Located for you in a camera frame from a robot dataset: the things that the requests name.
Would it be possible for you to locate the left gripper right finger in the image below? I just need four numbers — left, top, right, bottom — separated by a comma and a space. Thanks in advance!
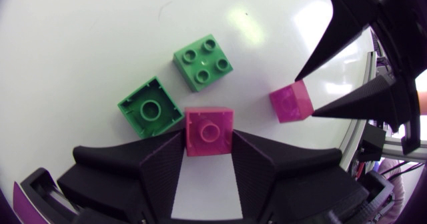
231, 129, 370, 224

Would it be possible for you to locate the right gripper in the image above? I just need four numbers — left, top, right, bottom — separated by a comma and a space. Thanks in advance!
294, 0, 427, 155

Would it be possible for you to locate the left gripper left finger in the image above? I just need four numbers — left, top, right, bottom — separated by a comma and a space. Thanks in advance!
56, 129, 186, 224

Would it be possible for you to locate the red small toy brick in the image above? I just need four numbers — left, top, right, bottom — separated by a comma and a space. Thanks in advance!
269, 79, 315, 124
184, 106, 235, 157

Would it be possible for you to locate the green small toy brick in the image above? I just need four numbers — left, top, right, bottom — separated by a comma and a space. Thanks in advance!
172, 33, 234, 93
117, 76, 185, 139

